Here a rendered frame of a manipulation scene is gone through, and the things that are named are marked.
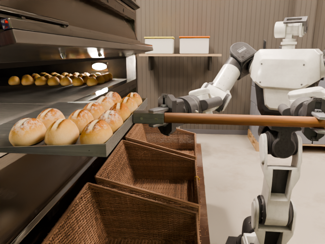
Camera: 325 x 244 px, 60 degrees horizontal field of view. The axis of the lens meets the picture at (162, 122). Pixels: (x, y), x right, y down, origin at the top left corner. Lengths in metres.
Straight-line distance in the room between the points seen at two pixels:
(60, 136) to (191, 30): 4.31
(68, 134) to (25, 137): 0.09
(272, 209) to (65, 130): 1.11
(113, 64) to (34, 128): 1.74
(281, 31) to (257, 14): 3.64
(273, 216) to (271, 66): 0.70
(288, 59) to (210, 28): 3.63
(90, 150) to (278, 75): 0.91
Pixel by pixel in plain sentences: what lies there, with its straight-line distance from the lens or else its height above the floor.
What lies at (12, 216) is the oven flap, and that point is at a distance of 0.84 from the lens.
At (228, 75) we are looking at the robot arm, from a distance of 1.31.
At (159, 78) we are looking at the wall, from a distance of 4.85.
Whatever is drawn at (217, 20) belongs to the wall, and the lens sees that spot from 4.86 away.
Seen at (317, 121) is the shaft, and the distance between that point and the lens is 0.86.
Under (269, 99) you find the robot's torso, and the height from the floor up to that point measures 1.19.
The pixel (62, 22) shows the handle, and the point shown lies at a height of 1.46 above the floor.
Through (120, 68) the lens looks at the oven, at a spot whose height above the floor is 1.26.
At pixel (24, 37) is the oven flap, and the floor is 1.41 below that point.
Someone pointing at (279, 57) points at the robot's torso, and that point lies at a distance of 1.28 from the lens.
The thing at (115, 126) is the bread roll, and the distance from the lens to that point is 0.69.
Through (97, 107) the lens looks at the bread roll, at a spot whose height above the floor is 1.23.
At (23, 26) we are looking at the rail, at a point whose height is 1.43.
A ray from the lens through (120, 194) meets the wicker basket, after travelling 1.24.
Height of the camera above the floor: 1.39
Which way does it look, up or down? 14 degrees down
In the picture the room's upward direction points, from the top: straight up
